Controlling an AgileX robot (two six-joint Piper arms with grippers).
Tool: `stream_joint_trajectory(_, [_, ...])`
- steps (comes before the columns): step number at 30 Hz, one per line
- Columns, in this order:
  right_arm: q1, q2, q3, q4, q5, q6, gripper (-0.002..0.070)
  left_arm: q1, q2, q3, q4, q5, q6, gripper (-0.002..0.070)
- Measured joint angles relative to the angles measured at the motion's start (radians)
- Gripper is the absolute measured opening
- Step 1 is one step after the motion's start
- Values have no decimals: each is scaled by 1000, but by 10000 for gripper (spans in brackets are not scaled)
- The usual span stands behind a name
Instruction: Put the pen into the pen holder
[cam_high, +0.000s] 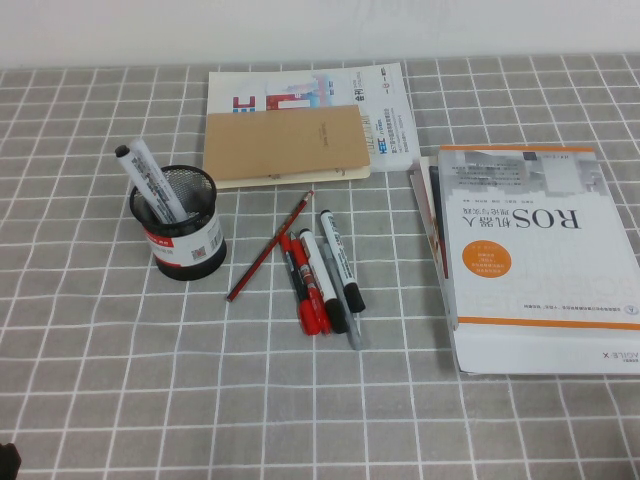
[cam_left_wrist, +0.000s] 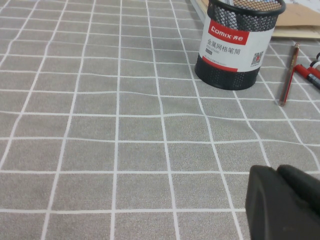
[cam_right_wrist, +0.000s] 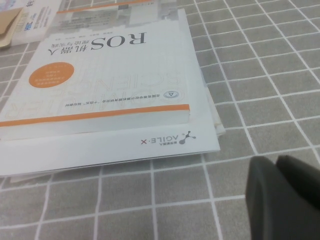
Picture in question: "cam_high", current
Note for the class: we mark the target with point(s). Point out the white marker with black cap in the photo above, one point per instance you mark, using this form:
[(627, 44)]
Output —
[(337, 250), (315, 260)]

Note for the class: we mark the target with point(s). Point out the red pencil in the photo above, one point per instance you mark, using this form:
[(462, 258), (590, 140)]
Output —
[(270, 247)]

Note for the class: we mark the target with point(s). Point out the white orange ROS book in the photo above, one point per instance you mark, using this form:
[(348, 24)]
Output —
[(525, 250)]

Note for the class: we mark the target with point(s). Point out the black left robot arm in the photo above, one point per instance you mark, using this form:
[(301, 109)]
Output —
[(7, 462)]

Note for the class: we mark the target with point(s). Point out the brown kraft notebook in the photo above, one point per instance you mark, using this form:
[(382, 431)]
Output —
[(280, 145)]

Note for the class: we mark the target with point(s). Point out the white pen with black cap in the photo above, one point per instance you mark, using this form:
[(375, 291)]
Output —
[(121, 151)]

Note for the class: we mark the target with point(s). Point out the grey gel pen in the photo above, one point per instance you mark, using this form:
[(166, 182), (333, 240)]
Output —
[(356, 335)]

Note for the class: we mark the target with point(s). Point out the white AgileX booklet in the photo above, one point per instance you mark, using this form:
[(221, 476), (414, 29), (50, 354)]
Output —
[(525, 350)]

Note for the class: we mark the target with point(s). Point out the grey checked tablecloth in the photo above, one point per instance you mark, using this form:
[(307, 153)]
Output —
[(100, 375)]

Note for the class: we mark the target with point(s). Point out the thin red black pen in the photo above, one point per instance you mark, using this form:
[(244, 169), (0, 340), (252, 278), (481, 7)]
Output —
[(286, 246)]

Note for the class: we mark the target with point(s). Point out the white printed magazine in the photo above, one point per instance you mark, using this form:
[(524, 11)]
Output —
[(385, 100)]

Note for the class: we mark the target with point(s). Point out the black mesh pen holder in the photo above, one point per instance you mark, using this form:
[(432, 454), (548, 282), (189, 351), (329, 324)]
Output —
[(190, 255)]

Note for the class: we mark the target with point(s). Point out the red marker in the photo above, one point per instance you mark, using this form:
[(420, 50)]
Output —
[(310, 310)]

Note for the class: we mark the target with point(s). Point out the thin orange white book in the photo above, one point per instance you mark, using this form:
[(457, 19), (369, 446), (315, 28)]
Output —
[(425, 200)]

